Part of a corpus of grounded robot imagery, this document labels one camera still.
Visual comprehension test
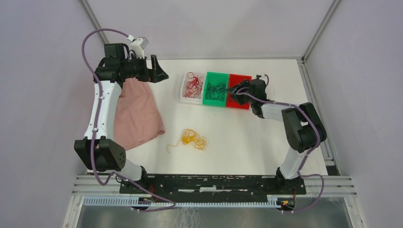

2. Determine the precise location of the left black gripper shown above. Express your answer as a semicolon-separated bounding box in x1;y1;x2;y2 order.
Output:
121;54;168;83

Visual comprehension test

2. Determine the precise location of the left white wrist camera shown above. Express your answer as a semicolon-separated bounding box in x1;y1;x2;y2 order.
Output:
127;35;149;59

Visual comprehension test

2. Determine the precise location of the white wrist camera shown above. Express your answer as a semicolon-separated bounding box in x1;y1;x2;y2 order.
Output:
127;35;149;59
256;74;268;81

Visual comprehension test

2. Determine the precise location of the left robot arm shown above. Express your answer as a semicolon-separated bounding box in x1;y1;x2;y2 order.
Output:
74;43;169;193

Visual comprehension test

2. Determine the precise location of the pink cloth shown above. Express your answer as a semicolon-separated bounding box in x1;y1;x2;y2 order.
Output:
114;78;165;151

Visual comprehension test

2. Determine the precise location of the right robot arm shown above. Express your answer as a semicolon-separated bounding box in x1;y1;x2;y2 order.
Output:
227;79;327;194

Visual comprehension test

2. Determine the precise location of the white slotted cable duct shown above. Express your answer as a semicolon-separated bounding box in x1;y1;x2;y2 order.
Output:
83;196;283;209

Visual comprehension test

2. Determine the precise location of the green plastic bin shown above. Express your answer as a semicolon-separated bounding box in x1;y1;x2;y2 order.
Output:
202;72;230;107

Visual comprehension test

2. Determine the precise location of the yellow thin cable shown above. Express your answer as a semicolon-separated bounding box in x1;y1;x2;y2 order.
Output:
166;128;209;154

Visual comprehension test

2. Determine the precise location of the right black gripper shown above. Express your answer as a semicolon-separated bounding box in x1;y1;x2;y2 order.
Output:
226;78;255;105

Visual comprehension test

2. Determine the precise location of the clear plastic bin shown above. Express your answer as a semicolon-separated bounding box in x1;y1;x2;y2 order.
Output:
179;71;206;105

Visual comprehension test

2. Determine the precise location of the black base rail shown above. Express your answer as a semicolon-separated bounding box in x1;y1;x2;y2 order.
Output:
119;174;307;204

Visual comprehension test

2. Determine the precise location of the purple thin cable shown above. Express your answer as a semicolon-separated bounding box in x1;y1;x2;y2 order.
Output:
206;82;228;101

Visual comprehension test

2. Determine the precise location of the red thin cable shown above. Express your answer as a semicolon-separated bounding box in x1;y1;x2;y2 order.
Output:
183;72;205;99

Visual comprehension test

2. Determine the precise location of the red plastic bin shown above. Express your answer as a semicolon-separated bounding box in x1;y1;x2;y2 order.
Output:
225;73;252;111

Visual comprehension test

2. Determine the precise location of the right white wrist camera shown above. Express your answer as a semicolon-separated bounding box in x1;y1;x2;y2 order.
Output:
256;74;268;81

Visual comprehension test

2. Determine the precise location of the dark thin cable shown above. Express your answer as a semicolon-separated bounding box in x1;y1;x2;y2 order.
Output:
206;81;227;102

